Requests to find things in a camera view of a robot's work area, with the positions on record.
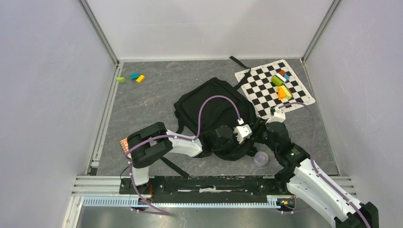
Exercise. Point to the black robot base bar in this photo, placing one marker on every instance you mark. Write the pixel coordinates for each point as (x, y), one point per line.
(206, 189)

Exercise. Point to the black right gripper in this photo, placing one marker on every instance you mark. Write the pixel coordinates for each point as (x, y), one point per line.
(259, 124)

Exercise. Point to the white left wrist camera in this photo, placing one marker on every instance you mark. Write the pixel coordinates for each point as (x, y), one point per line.
(242, 133)

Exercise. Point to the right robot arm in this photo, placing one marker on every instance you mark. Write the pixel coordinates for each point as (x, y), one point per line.
(302, 177)

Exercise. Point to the black white chessboard mat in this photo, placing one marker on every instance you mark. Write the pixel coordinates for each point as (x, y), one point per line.
(260, 90)

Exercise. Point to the green half-round block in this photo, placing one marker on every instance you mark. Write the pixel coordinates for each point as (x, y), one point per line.
(120, 79)

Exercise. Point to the teal toy block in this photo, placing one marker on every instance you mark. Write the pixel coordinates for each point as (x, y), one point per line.
(134, 75)

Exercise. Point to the aluminium frame rail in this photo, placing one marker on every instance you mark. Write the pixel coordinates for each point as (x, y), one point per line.
(76, 202)

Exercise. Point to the brown blue block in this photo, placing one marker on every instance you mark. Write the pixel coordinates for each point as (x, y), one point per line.
(284, 74)

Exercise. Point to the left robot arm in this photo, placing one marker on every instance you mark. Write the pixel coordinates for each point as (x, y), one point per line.
(150, 144)

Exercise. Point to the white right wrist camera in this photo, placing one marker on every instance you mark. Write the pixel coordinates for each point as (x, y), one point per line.
(276, 115)

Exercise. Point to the green white block stack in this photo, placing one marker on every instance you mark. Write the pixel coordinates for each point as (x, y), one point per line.
(278, 80)

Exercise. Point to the orange green block stack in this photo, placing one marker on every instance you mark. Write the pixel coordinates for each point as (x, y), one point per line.
(284, 93)

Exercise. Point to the black student backpack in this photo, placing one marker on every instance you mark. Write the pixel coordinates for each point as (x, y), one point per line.
(213, 103)

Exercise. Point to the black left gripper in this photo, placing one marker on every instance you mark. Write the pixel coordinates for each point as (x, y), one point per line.
(238, 146)

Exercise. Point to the yellow toy block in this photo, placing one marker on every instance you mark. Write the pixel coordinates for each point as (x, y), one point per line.
(140, 79)

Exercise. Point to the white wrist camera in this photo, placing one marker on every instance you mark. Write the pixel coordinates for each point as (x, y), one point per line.
(242, 133)
(276, 115)

